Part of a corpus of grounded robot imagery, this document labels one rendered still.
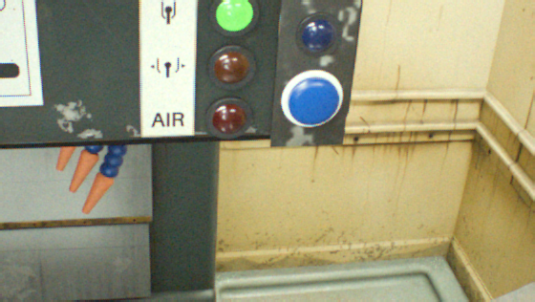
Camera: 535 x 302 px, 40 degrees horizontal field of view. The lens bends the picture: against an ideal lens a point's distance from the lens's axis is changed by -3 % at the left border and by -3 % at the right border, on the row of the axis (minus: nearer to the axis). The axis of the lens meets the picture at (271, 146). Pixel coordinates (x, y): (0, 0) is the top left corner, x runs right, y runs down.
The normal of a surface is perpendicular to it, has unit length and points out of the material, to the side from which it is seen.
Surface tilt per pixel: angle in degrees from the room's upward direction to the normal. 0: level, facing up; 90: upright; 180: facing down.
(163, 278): 90
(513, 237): 90
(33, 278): 91
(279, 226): 90
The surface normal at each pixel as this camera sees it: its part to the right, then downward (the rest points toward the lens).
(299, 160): 0.18, 0.51
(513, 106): -0.98, 0.04
